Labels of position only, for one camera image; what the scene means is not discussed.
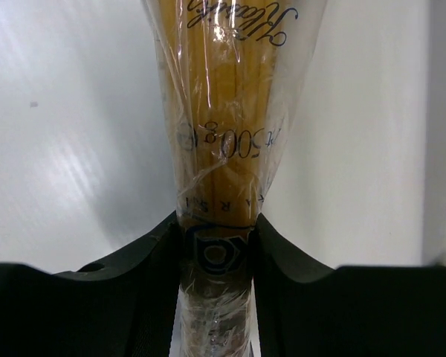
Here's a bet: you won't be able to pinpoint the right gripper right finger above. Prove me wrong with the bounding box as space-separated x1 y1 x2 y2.
251 217 446 356

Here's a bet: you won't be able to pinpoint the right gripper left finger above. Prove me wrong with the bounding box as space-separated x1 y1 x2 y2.
0 214 180 356

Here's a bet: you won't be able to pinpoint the centre spaghetti bag blue ends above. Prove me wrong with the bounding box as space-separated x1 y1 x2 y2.
143 1 326 356

